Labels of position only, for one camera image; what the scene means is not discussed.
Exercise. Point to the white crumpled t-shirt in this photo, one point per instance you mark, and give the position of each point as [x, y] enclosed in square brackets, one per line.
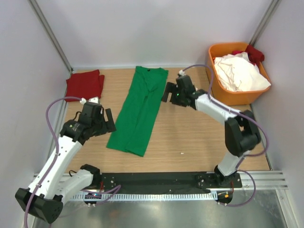
[237, 74]

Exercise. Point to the green t-shirt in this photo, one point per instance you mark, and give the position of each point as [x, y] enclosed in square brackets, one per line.
[136, 119]

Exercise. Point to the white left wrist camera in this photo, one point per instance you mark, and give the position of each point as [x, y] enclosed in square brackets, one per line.
[95, 100]

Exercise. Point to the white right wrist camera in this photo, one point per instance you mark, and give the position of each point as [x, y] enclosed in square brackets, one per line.
[181, 73]

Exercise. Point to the right aluminium corner post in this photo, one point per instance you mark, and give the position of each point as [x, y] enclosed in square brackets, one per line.
[271, 9]

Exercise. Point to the dark red t-shirt in bin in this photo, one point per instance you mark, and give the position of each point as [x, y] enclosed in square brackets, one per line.
[255, 56]

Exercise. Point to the left aluminium corner post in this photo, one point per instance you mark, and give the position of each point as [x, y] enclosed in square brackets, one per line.
[47, 28]

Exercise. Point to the aluminium frame rail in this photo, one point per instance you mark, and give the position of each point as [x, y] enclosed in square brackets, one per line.
[263, 180]

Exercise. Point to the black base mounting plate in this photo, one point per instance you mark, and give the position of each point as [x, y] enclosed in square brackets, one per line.
[166, 182]

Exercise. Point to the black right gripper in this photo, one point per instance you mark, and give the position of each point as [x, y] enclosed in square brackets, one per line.
[170, 88]

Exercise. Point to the orange plastic bin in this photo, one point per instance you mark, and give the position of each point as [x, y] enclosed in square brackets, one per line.
[218, 91]

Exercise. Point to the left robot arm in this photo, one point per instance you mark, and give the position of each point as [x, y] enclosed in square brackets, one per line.
[46, 195]

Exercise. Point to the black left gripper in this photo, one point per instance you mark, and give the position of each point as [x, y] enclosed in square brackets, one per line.
[109, 126]

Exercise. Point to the folded red t-shirt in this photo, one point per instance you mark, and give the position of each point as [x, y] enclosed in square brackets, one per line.
[85, 85]

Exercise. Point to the aluminium corner post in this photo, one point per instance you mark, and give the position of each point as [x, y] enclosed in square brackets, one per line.
[271, 9]
[47, 28]

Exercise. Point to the white slotted cable duct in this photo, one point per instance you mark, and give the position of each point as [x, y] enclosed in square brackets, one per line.
[145, 197]

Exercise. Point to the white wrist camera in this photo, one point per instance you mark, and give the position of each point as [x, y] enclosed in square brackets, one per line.
[181, 73]
[95, 100]

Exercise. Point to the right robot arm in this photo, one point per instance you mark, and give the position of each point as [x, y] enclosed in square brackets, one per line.
[241, 133]

